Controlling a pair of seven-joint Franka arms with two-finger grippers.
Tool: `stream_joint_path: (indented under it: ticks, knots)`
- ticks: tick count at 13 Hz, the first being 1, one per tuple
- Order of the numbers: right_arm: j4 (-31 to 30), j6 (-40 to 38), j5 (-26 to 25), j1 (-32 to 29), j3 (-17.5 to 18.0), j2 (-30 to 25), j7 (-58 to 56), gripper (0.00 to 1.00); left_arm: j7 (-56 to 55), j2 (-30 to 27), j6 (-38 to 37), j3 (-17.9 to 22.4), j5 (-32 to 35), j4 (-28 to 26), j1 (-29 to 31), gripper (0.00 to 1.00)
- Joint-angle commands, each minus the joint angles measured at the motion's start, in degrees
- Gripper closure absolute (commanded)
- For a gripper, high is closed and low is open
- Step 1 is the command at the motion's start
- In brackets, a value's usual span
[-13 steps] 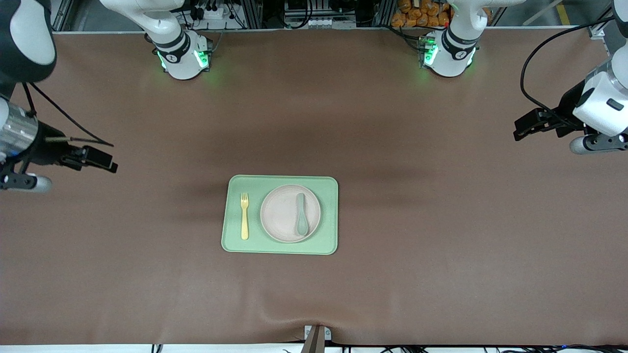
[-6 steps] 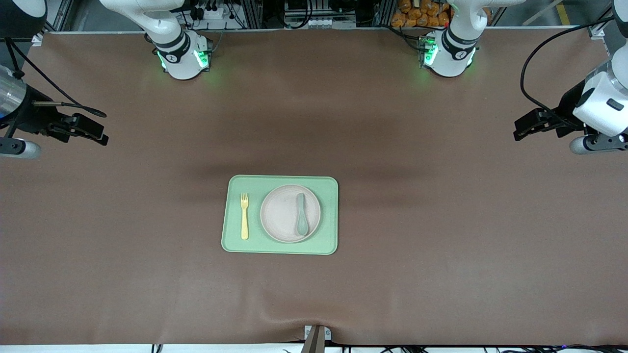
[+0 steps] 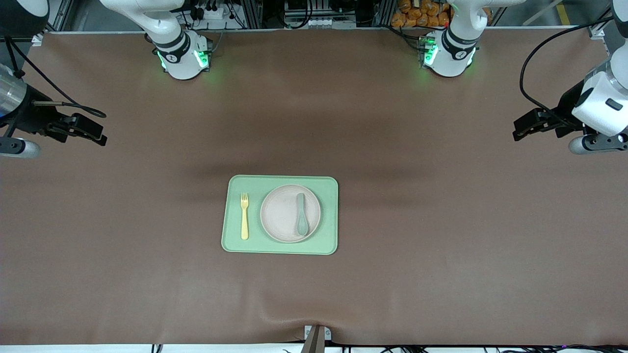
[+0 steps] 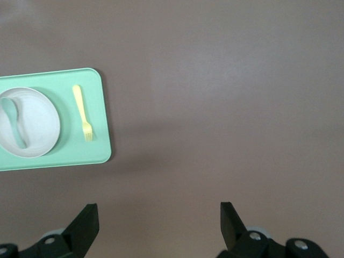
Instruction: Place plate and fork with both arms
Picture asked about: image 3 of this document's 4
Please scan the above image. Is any light green rectangular tray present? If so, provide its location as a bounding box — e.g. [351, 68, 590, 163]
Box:
[221, 175, 339, 255]

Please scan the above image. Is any beige round plate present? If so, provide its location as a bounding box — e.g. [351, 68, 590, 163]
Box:
[260, 184, 322, 244]

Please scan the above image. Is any orange toy food pile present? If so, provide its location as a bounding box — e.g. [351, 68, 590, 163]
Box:
[391, 0, 452, 28]

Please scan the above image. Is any table edge clamp bracket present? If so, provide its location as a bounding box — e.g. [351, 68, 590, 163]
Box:
[303, 325, 333, 353]

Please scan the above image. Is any brown table mat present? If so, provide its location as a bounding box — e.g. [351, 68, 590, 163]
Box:
[0, 28, 628, 347]

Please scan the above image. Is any white connector block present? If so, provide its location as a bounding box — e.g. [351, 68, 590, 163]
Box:
[289, 17, 358, 29]

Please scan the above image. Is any aluminium frame post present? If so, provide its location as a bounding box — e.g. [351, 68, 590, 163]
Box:
[371, 0, 393, 26]
[240, 0, 265, 29]

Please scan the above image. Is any yellow plastic fork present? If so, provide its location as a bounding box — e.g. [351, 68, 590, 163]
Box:
[239, 193, 250, 241]

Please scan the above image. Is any white power strip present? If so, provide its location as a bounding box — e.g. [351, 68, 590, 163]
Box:
[189, 0, 234, 25]

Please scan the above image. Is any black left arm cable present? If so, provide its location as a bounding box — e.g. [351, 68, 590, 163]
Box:
[519, 17, 614, 116]

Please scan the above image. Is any green plastic spoon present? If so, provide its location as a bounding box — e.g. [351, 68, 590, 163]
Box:
[295, 192, 310, 236]

